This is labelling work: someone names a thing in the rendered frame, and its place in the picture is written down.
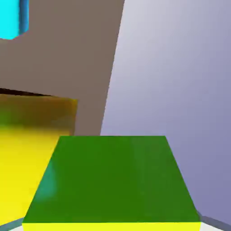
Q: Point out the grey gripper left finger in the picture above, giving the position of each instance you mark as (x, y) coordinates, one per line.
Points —
(10, 227)

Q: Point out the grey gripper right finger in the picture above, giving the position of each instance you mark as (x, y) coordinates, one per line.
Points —
(214, 225)

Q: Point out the small green cube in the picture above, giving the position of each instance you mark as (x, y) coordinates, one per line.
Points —
(111, 180)

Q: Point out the small cyan cube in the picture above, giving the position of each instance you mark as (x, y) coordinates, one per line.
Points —
(10, 18)

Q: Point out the large yellow box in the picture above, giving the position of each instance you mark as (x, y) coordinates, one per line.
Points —
(21, 153)

